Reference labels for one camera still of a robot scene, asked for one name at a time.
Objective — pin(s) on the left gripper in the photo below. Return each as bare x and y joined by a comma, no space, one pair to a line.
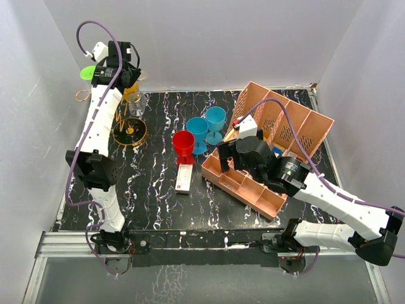
135,74

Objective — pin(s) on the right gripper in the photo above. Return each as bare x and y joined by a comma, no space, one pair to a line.
226,151

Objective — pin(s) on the clear wine glass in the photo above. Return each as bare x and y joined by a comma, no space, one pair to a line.
137,104

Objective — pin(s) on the blue wine glass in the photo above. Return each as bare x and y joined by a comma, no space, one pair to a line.
198,126
215,117

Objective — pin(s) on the green wine glass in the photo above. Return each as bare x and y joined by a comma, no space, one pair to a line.
87,73

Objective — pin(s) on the red wine glass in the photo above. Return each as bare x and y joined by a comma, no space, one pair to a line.
183,143

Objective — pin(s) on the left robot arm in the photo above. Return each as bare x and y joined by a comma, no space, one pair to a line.
90,160

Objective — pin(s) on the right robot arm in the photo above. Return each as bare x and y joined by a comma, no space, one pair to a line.
369,230

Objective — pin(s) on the orange wine glass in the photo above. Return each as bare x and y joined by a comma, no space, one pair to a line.
128,93

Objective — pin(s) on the white small box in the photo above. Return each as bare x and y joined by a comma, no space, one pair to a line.
183,181

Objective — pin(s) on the pink desk organizer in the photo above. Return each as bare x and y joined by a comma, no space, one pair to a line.
311,127

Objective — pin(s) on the black front base bar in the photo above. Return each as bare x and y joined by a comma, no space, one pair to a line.
147,248

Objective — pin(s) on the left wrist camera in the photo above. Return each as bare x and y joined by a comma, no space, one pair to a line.
98,53

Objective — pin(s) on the gold wire glass rack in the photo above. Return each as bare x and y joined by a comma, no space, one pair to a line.
129,130

